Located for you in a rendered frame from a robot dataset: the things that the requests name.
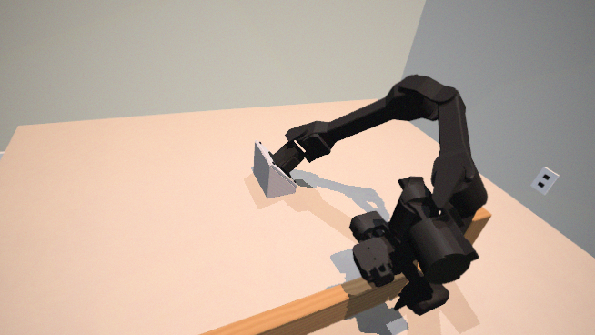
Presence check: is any brown wooden post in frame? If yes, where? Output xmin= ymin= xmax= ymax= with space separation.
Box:
xmin=464 ymin=207 xmax=492 ymax=245

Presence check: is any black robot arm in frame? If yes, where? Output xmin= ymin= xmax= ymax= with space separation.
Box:
xmin=268 ymin=75 xmax=488 ymax=287

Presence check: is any brown wooden board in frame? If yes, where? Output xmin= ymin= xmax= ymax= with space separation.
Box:
xmin=199 ymin=272 xmax=409 ymax=335

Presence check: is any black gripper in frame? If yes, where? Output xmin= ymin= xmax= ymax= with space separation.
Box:
xmin=349 ymin=211 xmax=449 ymax=316

